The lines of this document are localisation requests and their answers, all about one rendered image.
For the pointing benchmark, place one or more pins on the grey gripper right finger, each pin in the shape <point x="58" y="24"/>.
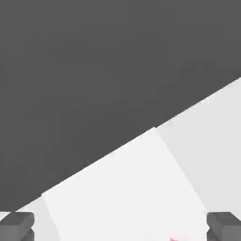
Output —
<point x="224" y="226"/>

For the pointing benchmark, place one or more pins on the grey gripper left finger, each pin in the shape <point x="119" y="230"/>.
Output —
<point x="17" y="224"/>

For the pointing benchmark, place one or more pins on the small red cube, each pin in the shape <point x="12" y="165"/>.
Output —
<point x="174" y="239"/>

